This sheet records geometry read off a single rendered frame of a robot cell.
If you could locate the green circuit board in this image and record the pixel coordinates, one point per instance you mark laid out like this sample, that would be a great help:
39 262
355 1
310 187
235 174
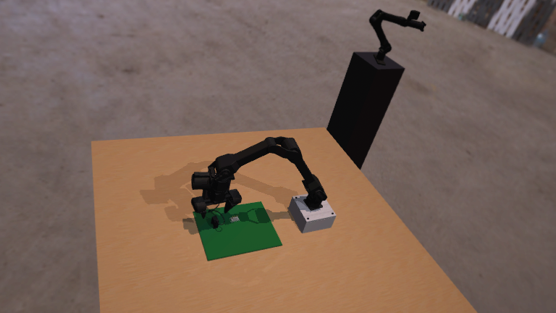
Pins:
247 228

